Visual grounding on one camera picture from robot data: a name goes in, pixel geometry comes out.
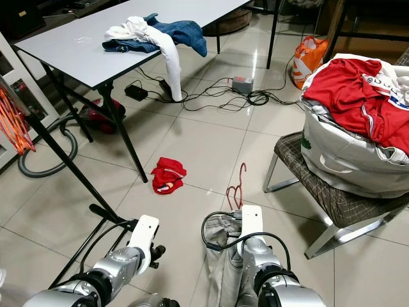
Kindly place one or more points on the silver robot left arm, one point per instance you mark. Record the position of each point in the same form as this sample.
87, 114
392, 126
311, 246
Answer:
108, 272

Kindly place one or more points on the black power strip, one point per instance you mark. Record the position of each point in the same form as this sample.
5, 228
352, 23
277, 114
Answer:
164, 89

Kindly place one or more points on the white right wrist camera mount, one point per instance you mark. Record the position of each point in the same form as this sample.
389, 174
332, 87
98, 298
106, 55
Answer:
251, 219

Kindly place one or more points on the white table black legs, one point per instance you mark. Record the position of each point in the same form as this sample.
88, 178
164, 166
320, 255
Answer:
77, 45

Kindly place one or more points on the dark red plastic hanger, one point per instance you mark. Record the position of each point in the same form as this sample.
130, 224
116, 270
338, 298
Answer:
239, 182

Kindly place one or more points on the orange white bag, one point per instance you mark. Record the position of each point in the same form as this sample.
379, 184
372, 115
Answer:
308, 64

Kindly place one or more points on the white laundry bag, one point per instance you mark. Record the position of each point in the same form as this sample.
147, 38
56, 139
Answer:
339, 160

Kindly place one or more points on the red vacuum cleaner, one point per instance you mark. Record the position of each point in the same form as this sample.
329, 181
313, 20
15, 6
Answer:
102, 115

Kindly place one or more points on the red crumpled cloth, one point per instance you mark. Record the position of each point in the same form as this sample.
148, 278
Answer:
169, 176

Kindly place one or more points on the black power adapter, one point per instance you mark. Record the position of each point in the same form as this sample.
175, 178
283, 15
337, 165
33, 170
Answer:
136, 92

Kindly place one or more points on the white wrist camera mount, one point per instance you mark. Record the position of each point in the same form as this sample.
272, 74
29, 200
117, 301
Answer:
144, 230
251, 219

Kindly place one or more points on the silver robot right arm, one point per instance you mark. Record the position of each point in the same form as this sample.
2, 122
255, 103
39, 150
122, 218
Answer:
271, 265

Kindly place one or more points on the bunch of orange hangers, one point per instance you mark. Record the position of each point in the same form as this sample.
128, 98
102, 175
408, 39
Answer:
16, 121

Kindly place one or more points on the grey power box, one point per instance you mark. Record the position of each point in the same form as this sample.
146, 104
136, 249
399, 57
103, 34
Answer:
243, 85

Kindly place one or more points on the plaid cushion metal chair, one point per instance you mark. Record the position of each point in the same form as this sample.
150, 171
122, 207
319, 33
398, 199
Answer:
332, 198

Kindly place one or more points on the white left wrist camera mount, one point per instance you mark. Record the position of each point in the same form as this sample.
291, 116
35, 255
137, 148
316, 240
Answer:
144, 230

